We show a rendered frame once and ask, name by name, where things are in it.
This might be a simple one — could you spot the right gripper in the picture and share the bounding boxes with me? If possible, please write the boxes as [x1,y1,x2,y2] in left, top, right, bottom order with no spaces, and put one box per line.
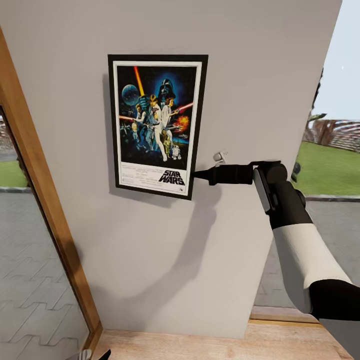
[191,164,239,186]

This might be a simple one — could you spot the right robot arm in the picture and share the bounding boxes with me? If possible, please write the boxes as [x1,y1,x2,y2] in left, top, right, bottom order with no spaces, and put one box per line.
[191,149,360,360]

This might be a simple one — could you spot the poster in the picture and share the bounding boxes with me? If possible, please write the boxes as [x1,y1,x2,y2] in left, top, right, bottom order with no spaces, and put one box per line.
[107,54,209,201]

